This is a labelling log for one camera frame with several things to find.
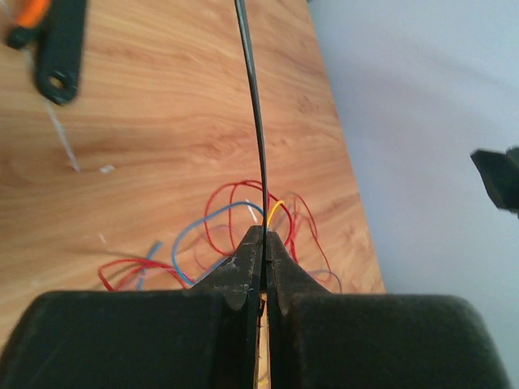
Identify blue wire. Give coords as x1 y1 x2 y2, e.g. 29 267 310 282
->
137 200 264 289

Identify long red wire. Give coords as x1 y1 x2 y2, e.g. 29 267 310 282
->
204 180 321 268

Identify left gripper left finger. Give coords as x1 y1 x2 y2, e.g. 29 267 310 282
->
1 226 264 388

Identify yellow wire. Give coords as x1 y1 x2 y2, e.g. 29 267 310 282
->
265 200 287 230

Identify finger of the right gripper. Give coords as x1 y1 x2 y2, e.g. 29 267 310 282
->
470 146 519 216

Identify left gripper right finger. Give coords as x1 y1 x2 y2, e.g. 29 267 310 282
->
265 233 512 388

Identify black zip tie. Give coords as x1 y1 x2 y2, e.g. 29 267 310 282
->
234 0 272 264

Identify small orange needle-nose pliers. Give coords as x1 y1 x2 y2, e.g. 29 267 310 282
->
6 0 52 49

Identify black adjustable wrench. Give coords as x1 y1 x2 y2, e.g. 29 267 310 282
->
34 0 88 105

